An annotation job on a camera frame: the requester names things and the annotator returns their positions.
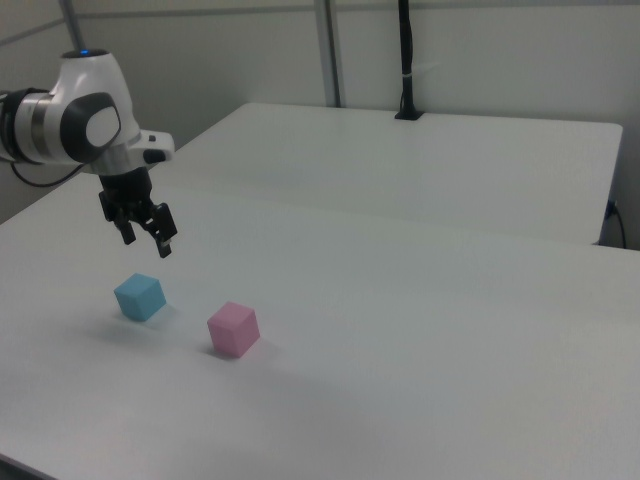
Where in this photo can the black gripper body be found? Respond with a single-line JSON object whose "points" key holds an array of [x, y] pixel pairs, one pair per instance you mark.
{"points": [[125, 192]]}

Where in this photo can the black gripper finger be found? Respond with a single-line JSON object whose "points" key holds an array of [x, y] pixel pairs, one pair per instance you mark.
{"points": [[165, 227], [127, 232]]}

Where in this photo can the blue cube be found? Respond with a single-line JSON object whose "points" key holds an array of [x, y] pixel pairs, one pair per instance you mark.
{"points": [[140, 297]]}

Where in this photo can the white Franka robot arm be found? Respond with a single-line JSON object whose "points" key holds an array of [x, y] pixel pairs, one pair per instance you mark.
{"points": [[75, 120]]}

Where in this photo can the pink cube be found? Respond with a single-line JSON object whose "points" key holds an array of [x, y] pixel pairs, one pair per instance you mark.
{"points": [[234, 330]]}

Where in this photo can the white table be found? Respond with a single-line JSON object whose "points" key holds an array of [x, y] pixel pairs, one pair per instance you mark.
{"points": [[425, 170]]}

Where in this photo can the grey wide partition post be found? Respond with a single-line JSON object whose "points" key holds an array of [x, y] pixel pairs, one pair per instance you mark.
{"points": [[330, 55]]}

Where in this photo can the black camera pole with base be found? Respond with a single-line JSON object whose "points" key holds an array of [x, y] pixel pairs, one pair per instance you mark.
{"points": [[408, 55]]}

